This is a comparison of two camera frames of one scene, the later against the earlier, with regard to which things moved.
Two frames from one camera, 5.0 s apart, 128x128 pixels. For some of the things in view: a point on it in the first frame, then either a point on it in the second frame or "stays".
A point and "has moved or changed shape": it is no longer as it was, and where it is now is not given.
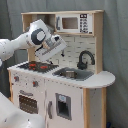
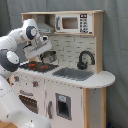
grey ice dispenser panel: x=63 y=106 stays
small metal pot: x=70 y=73 has moved or changed shape
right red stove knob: x=35 y=83 stays
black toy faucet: x=81 y=64 stays
